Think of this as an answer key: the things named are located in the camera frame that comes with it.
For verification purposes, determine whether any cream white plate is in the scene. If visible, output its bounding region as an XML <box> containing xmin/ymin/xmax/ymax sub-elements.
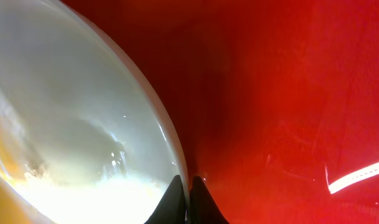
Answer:
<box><xmin>0</xmin><ymin>0</ymin><xmax>189</xmax><ymax>223</ymax></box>

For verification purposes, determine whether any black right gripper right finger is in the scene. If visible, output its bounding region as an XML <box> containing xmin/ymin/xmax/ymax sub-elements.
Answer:
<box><xmin>190</xmin><ymin>175</ymin><xmax>228</xmax><ymax>224</ymax></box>

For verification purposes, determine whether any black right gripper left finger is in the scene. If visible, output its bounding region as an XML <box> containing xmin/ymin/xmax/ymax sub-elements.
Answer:
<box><xmin>145</xmin><ymin>175</ymin><xmax>187</xmax><ymax>224</ymax></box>

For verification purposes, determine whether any red plastic tray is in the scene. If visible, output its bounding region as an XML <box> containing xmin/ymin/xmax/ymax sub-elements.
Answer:
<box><xmin>67</xmin><ymin>0</ymin><xmax>379</xmax><ymax>223</ymax></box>

